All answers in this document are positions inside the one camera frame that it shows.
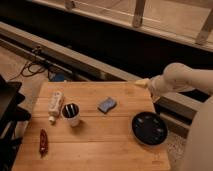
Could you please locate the blue sponge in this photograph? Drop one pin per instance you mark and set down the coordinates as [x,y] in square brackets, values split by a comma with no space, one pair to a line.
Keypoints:
[106,105]

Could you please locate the dark ceramic bowl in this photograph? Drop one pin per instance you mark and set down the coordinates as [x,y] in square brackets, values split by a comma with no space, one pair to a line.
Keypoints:
[149,129]

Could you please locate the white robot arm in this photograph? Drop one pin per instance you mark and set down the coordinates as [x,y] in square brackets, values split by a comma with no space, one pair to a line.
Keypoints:
[177,78]

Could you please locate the white tube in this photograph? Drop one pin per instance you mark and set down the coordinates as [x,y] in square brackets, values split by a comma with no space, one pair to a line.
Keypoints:
[55,106]

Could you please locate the red pocket knife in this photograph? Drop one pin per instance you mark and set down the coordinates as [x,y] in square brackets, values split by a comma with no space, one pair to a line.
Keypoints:
[43,148]

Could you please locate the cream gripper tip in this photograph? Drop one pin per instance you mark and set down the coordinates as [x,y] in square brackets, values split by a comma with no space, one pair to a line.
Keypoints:
[142,83]

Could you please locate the blue floor object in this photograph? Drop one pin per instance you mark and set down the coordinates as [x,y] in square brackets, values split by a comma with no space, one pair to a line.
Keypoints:
[57,78]

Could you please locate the black chair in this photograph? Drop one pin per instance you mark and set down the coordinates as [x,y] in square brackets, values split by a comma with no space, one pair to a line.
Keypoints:
[10,114]

